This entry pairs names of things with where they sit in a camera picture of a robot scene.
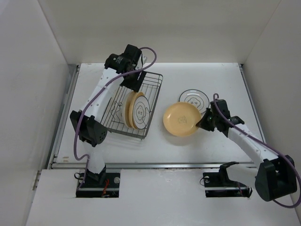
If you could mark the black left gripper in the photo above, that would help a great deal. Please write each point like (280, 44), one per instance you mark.
(134, 85)

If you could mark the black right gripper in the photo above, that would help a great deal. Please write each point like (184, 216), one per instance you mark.
(202, 123)

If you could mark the white plate black pattern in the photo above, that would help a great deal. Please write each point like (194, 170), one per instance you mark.
(141, 114)

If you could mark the white plate dark rim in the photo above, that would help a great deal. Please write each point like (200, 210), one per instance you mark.
(197, 98)

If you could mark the beige yellow plate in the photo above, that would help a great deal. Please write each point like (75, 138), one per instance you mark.
(128, 108)

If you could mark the grey wire dish rack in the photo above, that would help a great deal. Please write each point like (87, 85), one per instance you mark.
(150, 88)

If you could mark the white plate green rim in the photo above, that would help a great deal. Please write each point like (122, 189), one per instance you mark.
(121, 113)

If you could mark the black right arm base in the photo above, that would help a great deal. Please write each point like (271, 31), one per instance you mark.
(218, 185)

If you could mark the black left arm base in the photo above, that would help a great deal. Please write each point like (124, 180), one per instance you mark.
(108, 187)

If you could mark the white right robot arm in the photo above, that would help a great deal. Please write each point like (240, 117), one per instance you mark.
(273, 177)

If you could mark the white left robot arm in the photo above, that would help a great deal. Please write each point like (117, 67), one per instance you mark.
(123, 69)

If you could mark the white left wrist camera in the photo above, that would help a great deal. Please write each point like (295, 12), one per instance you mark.
(141, 62)

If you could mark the aluminium table edge rail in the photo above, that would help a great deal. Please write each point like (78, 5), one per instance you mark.
(156, 147)

